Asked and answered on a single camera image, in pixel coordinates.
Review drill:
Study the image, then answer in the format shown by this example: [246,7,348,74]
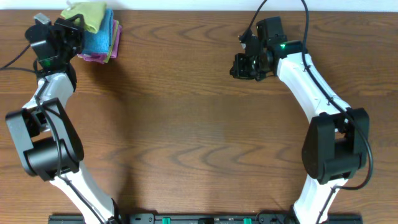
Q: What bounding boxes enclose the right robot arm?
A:
[230,38,373,223]

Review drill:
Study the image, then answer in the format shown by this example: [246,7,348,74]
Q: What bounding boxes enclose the yellow-green folded cloth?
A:
[104,20,121,63]

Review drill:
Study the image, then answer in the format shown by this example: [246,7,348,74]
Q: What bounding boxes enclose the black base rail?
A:
[48,213,364,224]

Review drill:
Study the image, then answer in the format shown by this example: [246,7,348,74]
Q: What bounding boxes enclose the right black cable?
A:
[242,0,374,224]

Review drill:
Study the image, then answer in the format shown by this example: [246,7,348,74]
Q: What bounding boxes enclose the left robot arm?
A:
[6,13,124,223]

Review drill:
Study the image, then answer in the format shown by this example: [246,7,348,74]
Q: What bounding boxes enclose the black cable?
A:
[0,43,105,224]
[242,0,374,224]

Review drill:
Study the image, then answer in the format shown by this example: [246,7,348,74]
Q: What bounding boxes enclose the blue folded cloth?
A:
[82,8,114,55]

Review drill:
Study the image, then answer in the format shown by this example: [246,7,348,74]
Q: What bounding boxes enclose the pink folded cloth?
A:
[78,20,122,64]

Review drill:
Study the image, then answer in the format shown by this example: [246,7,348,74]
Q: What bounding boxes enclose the left black cable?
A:
[0,43,105,224]

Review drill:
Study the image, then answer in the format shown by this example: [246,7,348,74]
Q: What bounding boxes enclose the green microfiber cloth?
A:
[60,1,107,34]

